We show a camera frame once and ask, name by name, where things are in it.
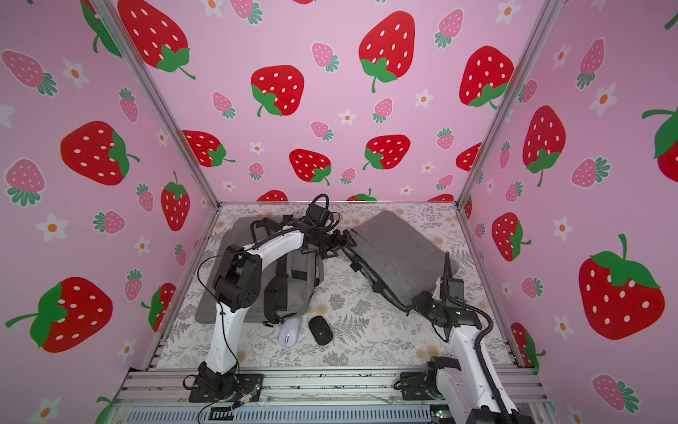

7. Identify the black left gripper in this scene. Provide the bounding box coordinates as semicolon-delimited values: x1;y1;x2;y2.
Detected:
314;229;358;258

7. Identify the grey laptop sleeve bag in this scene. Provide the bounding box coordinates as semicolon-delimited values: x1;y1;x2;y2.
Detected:
343;211;445;312

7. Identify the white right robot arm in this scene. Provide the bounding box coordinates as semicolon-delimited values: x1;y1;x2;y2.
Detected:
400;291;534;423

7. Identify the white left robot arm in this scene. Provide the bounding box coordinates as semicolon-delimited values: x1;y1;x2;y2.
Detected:
192;218;356;399

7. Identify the black computer mouse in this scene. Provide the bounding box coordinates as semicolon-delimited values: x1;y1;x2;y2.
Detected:
308;316;334;346

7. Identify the lilac computer mouse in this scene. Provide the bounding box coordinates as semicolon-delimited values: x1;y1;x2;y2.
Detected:
278;316;303;348

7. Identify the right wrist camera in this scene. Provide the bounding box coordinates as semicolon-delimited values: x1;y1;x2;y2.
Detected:
439;277;465;308

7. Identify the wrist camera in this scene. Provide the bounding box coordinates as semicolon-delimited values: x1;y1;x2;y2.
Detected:
305;203;331;228
439;277;465;308

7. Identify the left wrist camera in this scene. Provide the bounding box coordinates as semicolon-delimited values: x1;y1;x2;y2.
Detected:
305;203;331;228

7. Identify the grey backpack with black straps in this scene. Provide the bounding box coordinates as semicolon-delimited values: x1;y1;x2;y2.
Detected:
195;216;323;325

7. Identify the black thin cable left arm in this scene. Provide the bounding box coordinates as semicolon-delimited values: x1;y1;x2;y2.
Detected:
195;253;245;388

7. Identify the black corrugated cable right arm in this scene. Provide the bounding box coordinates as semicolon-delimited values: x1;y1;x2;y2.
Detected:
465;312;520;424

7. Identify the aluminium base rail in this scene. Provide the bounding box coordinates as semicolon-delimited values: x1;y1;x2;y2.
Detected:
103;365;556;423

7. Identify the aluminium frame post left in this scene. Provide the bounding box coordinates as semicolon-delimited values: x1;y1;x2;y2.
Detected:
94;0;221;208

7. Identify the aluminium frame post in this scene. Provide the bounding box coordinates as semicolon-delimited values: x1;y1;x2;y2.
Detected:
94;0;221;208
456;0;565;211

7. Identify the aluminium frame post right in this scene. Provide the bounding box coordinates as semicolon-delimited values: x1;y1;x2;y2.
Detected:
456;0;565;211

